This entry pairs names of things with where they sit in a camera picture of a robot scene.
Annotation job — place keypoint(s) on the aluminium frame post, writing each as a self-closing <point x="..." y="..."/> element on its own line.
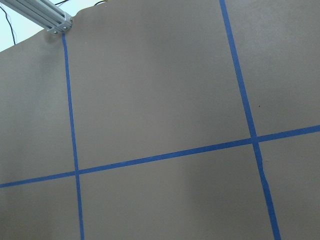
<point x="43" y="13"/>

